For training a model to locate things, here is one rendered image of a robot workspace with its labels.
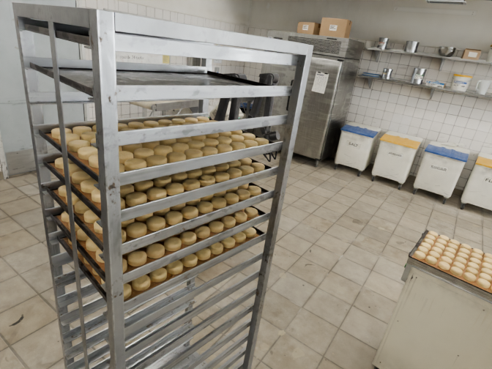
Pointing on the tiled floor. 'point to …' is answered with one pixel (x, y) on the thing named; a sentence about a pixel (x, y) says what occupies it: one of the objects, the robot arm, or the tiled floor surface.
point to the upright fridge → (329, 146)
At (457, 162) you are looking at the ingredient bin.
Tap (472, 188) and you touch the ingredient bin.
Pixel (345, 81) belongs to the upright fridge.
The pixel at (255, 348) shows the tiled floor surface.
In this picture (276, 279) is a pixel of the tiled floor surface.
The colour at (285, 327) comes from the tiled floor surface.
